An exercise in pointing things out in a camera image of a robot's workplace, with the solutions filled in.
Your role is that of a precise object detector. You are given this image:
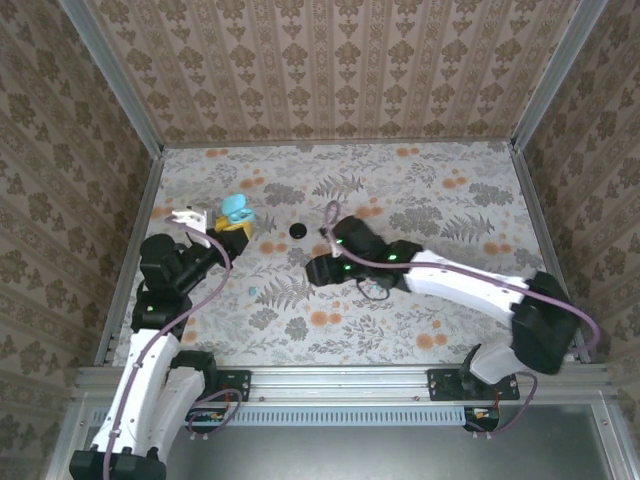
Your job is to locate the aluminium front mounting rail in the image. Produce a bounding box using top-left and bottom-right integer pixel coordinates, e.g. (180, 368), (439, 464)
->
(74, 364), (616, 406)

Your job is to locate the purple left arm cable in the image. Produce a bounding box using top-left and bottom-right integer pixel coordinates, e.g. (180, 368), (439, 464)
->
(102, 212), (245, 480)

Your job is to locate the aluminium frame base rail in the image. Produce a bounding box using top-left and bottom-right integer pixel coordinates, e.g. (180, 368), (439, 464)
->
(162, 138), (516, 150)

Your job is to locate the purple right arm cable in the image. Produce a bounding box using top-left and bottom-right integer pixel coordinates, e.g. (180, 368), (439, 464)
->
(321, 199), (601, 440)

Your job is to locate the aluminium frame side rail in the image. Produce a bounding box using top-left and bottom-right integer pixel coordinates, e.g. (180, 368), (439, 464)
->
(94, 149), (166, 366)
(509, 142), (591, 364)

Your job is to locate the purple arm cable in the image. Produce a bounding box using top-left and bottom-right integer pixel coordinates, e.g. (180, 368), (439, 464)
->
(321, 199), (601, 440)
(102, 212), (245, 480)

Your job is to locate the grey slotted cable duct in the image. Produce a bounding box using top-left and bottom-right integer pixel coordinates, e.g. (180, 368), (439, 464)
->
(94, 404), (471, 427)

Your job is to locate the black controller box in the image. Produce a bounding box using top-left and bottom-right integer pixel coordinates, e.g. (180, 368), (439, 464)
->
(463, 405), (501, 432)
(185, 407), (232, 434)

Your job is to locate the grey metal sheet panel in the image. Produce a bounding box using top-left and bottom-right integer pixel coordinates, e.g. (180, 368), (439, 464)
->
(49, 424), (626, 480)

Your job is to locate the aluminium frame corner post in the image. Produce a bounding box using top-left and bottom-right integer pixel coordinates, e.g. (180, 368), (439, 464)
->
(59, 0), (166, 156)
(509, 0), (609, 151)

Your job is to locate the blue earbud charging case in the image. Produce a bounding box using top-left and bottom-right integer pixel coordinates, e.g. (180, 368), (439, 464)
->
(220, 193), (259, 226)

